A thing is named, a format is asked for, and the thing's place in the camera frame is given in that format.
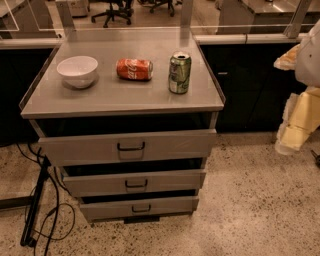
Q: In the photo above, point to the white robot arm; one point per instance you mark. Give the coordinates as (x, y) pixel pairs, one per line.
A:
(307, 70)

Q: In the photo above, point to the grey drawer cabinet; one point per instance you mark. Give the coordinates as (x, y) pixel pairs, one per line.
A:
(112, 105)

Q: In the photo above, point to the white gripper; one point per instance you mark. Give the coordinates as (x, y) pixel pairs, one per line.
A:
(309, 61)

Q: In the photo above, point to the black metal stand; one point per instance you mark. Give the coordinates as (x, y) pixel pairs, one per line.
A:
(27, 239)

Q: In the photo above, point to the crushed red cola can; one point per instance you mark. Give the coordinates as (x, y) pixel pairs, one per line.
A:
(134, 69)

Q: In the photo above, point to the green soda can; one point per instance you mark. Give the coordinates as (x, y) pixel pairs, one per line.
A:
(179, 72)

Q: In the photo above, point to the white ceramic bowl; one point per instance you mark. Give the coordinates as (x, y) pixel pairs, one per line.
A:
(78, 71)

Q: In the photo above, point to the grey drawer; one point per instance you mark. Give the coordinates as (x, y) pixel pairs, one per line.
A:
(128, 147)
(144, 207)
(132, 183)

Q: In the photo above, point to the dark low cabinet right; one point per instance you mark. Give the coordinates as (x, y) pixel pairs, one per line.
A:
(255, 91)

